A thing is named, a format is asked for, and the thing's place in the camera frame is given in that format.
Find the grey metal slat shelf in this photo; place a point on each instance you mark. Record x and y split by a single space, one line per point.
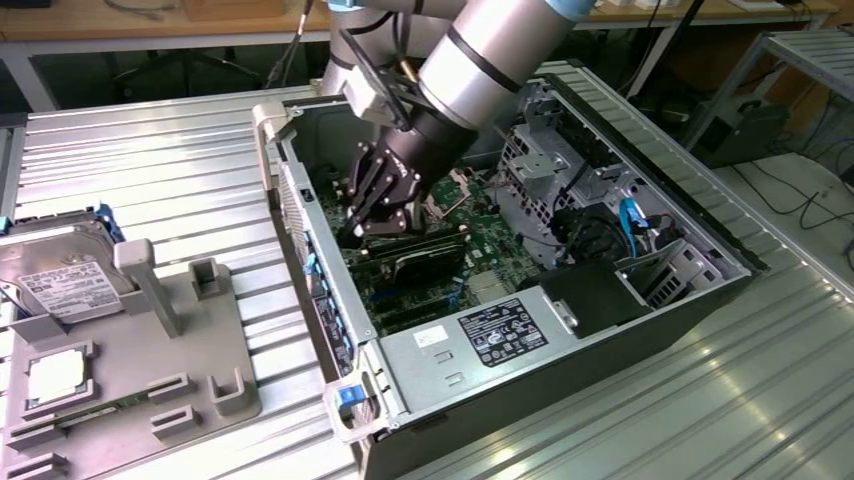
815 50

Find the open black PC case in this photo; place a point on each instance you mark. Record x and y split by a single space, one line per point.
601 360

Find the metal socket cover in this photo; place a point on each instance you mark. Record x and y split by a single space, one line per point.
461 176

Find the green graphics card black fan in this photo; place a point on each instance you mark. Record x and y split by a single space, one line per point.
428 265

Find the silver hard disk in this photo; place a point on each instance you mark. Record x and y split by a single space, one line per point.
61 280

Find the silver drive cage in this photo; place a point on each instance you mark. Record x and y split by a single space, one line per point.
534 165

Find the green motherboard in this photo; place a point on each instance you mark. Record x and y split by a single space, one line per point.
494 235

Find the grey parts rack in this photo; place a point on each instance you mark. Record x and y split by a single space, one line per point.
134 360

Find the silver CPU chip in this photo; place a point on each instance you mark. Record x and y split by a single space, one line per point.
57 375

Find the blue case latch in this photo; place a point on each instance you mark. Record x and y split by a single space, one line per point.
352 398

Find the silver perforated disk bay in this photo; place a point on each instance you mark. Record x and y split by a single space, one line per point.
668 280

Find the silver chipset heatsink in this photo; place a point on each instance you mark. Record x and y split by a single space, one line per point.
490 289

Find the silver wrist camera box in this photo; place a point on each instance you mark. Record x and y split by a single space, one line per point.
368 95

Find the wooden desk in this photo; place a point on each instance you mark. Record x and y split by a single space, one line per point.
201 20

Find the blue disk carrier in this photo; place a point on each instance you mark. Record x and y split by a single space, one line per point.
107 220

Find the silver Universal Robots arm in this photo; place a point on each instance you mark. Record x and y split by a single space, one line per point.
494 55

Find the RAM stick with white label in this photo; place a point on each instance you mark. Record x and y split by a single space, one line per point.
454 236

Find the silver power supply unit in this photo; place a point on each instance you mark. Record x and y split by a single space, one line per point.
434 370

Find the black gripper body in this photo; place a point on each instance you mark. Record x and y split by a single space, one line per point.
434 150

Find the blue slot retention clip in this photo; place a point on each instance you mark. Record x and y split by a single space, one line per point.
309 263
338 321
348 346
325 286

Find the green RAM stick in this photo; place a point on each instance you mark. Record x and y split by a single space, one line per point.
101 412

